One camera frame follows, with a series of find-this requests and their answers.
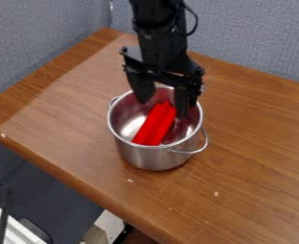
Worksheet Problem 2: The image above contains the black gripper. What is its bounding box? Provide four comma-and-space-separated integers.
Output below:
120, 34, 204, 119

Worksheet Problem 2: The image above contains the red plastic block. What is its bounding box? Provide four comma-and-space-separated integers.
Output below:
132, 101, 176, 146

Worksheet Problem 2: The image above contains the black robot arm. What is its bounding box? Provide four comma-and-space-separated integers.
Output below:
121, 0, 204, 118

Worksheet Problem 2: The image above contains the stainless steel pot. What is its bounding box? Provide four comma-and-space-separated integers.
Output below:
106, 86, 208, 171

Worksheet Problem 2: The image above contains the white box under table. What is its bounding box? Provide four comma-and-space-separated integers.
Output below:
0, 208, 50, 244

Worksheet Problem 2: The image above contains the black cable loop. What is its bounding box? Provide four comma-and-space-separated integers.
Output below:
0, 183, 13, 244

